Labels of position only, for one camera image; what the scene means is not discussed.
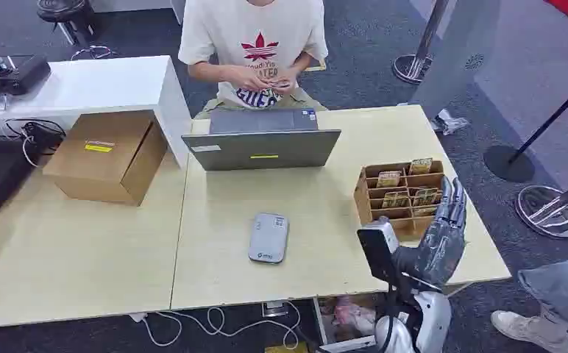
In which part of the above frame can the person's left hand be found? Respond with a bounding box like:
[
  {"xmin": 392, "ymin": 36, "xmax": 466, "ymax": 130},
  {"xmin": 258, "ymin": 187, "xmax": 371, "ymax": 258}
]
[{"xmin": 266, "ymin": 68, "xmax": 299, "ymax": 96}]

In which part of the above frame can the person's right hand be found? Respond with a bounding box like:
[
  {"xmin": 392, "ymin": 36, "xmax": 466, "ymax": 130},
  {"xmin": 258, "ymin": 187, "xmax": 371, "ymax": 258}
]
[{"xmin": 225, "ymin": 65, "xmax": 271, "ymax": 93}]

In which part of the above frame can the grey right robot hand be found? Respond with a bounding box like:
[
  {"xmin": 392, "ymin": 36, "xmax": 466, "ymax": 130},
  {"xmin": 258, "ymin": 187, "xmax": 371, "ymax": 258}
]
[{"xmin": 393, "ymin": 176, "xmax": 468, "ymax": 292}]

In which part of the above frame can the person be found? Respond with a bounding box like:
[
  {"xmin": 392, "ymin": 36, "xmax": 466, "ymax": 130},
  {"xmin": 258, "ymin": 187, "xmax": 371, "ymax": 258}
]
[
  {"xmin": 178, "ymin": 0, "xmax": 330, "ymax": 121},
  {"xmin": 491, "ymin": 260, "xmax": 568, "ymax": 353}
]

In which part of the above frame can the grey laptop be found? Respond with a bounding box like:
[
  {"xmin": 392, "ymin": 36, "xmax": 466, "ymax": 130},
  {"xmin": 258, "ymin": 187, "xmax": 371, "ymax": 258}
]
[{"xmin": 181, "ymin": 107, "xmax": 342, "ymax": 171}]

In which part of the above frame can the wooden card box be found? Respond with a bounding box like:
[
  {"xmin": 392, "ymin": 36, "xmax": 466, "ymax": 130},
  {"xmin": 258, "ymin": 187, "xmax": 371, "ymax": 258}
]
[{"xmin": 353, "ymin": 160, "xmax": 446, "ymax": 242}]

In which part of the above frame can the pink plastic bag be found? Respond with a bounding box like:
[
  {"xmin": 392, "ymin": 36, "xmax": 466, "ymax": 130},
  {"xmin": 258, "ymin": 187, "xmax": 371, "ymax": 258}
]
[{"xmin": 333, "ymin": 296, "xmax": 377, "ymax": 337}]

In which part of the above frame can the black stanchion with round base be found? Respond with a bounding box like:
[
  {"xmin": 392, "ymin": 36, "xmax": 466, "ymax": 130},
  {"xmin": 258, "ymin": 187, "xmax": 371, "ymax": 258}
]
[{"xmin": 483, "ymin": 70, "xmax": 568, "ymax": 184}]

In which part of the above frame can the chrome stanchion with round base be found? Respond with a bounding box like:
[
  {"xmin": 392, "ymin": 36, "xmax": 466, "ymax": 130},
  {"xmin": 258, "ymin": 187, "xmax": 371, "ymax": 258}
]
[
  {"xmin": 392, "ymin": 0, "xmax": 451, "ymax": 85},
  {"xmin": 514, "ymin": 173, "xmax": 568, "ymax": 240}
]

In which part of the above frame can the white open drawer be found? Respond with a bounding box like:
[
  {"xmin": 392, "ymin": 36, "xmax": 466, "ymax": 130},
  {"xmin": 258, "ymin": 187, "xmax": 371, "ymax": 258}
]
[{"xmin": 313, "ymin": 294, "xmax": 377, "ymax": 353}]

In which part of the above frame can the white side table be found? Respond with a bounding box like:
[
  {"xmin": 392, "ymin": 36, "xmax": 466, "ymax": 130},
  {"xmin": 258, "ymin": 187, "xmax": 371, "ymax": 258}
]
[{"xmin": 0, "ymin": 54, "xmax": 192, "ymax": 169}]

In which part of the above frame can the grey card reader device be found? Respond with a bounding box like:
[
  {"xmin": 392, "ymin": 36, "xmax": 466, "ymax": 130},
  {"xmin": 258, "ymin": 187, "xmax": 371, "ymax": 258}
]
[{"xmin": 248, "ymin": 213, "xmax": 290, "ymax": 265}]

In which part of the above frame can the brown cardboard box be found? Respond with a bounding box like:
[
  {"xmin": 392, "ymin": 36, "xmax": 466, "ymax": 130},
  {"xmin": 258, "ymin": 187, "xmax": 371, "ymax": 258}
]
[{"xmin": 42, "ymin": 109, "xmax": 169, "ymax": 207}]

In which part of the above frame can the floor power socket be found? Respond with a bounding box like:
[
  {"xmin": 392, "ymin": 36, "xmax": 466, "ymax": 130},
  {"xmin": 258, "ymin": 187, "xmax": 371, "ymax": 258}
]
[{"xmin": 262, "ymin": 301, "xmax": 290, "ymax": 318}]

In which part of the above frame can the grey standing panel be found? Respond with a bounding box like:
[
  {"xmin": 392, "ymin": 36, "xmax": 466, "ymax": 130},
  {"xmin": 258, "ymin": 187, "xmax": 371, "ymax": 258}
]
[{"xmin": 409, "ymin": 0, "xmax": 502, "ymax": 121}]

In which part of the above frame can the black stool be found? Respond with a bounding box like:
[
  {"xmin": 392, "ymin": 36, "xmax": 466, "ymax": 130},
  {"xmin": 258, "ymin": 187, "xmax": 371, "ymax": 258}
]
[{"xmin": 36, "ymin": 0, "xmax": 114, "ymax": 61}]

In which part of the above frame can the black device with stand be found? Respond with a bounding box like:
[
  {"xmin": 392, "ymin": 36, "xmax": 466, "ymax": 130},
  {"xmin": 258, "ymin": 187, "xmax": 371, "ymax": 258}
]
[{"xmin": 0, "ymin": 53, "xmax": 52, "ymax": 110}]

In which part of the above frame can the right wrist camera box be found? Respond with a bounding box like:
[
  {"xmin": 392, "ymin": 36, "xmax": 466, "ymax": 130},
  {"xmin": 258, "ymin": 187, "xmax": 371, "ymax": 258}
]
[{"xmin": 357, "ymin": 216, "xmax": 402, "ymax": 284}]

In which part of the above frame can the black cable bundle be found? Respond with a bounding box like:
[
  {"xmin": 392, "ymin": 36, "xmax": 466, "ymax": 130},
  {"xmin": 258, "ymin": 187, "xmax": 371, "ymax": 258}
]
[{"xmin": 3, "ymin": 118, "xmax": 66, "ymax": 168}]

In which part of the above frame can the white power cable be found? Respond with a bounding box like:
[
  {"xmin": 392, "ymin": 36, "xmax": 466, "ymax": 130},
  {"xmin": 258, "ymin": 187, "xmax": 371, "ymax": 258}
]
[{"xmin": 127, "ymin": 302, "xmax": 302, "ymax": 351}]

